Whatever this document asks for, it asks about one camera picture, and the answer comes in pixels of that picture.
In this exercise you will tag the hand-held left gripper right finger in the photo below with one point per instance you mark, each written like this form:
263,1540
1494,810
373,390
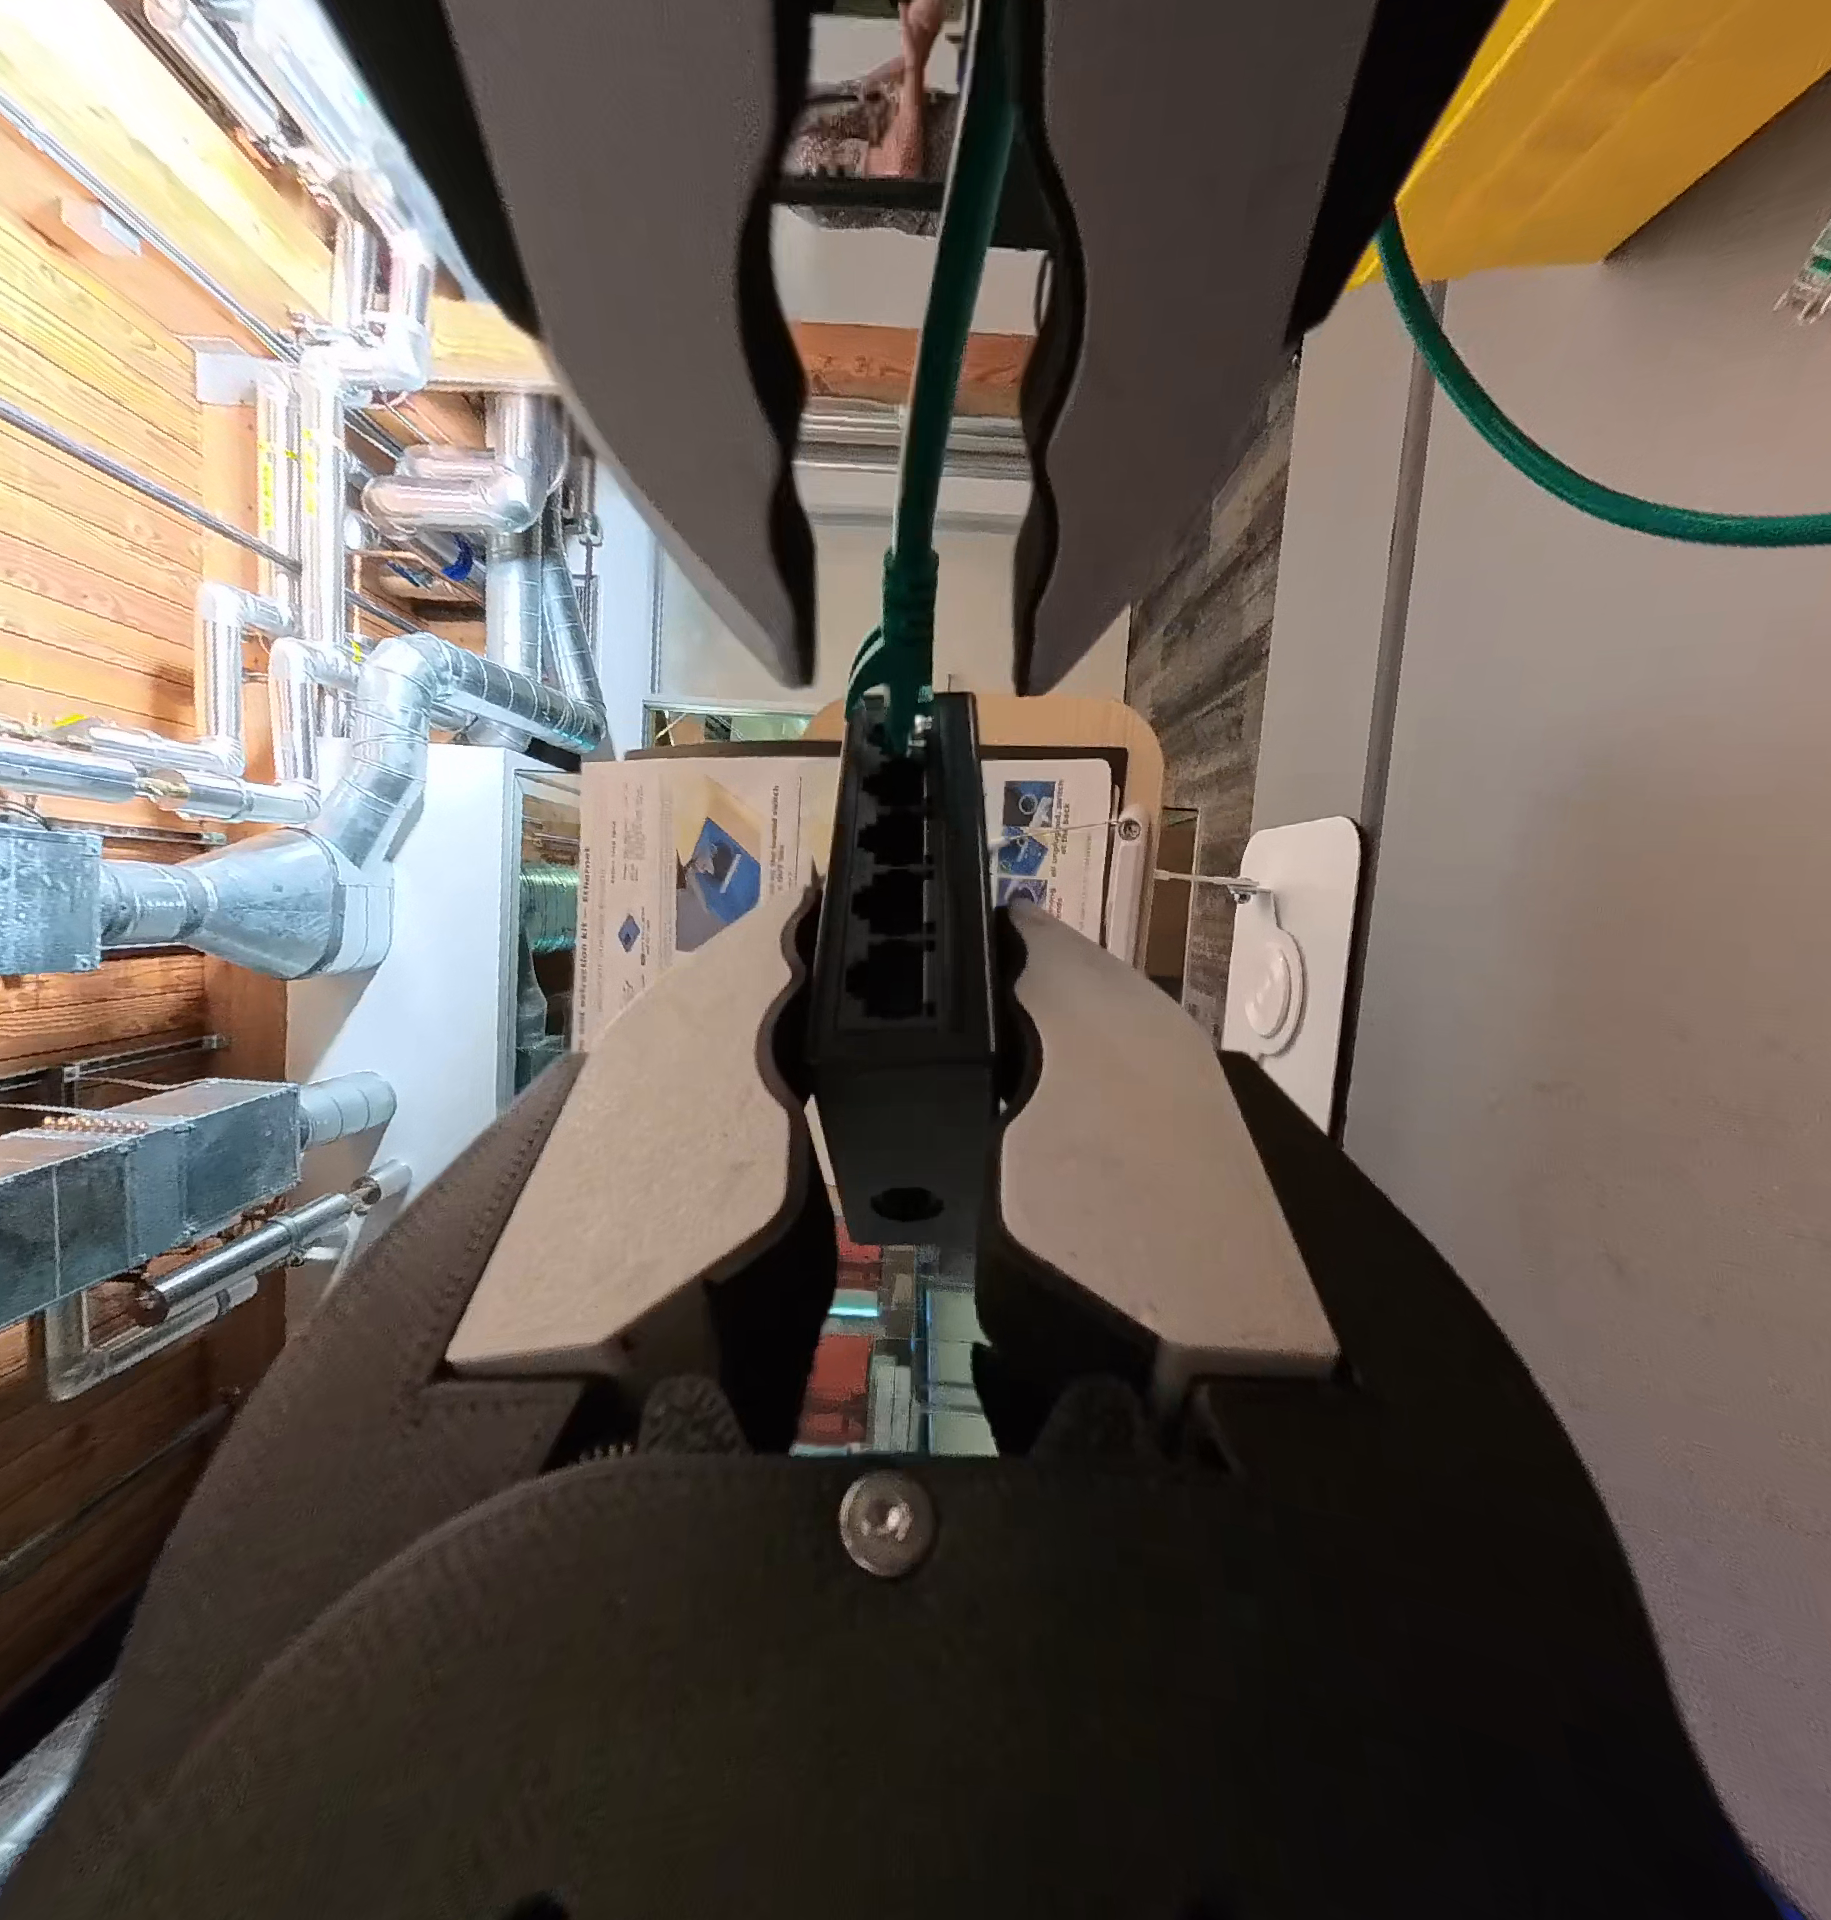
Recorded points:
1156,1200

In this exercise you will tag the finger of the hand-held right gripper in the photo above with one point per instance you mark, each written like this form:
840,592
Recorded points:
1202,225
631,225

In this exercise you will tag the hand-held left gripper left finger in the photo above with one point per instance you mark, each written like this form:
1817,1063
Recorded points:
661,1186

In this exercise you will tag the black ethernet switch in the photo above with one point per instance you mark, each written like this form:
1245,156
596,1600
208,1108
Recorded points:
916,1141

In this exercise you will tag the yellow plastic bin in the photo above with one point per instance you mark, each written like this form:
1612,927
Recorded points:
1604,120

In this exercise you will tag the wooden beam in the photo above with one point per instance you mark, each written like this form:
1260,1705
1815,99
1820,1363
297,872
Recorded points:
856,367

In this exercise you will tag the printed instruction sheet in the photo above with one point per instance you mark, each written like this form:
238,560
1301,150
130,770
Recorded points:
706,841

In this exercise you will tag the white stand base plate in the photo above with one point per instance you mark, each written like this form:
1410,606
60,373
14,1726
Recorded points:
1320,976

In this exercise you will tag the silver elbow duct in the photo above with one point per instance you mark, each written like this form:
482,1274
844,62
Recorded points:
330,870

